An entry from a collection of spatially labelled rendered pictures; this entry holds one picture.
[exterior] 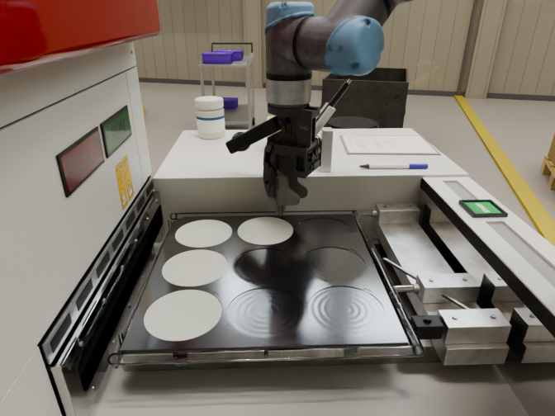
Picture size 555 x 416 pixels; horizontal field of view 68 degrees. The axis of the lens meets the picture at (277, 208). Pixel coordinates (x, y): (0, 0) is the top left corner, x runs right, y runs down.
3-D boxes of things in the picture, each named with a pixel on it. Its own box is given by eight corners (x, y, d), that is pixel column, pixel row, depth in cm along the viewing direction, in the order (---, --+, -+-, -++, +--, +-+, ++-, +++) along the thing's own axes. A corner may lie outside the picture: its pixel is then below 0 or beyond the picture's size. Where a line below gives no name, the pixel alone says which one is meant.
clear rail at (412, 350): (106, 368, 47) (104, 359, 47) (111, 359, 48) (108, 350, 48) (425, 359, 48) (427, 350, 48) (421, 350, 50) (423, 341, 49)
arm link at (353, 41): (389, -18, 53) (324, -15, 60) (343, 49, 51) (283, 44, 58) (405, 29, 58) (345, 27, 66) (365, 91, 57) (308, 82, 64)
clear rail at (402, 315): (414, 359, 48) (415, 350, 48) (350, 215, 82) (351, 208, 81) (425, 359, 48) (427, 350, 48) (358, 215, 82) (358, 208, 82)
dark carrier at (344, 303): (120, 354, 48) (119, 350, 48) (174, 219, 79) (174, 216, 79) (408, 346, 50) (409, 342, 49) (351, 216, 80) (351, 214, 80)
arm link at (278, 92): (257, 78, 66) (280, 73, 72) (258, 107, 68) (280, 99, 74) (300, 82, 63) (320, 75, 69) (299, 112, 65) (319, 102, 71)
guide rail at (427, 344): (125, 371, 55) (121, 355, 54) (130, 360, 57) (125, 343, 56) (489, 361, 57) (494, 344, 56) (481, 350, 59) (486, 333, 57)
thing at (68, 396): (65, 431, 45) (44, 367, 40) (157, 233, 84) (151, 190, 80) (82, 431, 45) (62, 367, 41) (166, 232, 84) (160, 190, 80)
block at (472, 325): (444, 344, 52) (448, 326, 50) (434, 325, 55) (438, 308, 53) (506, 342, 52) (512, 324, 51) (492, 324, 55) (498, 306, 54)
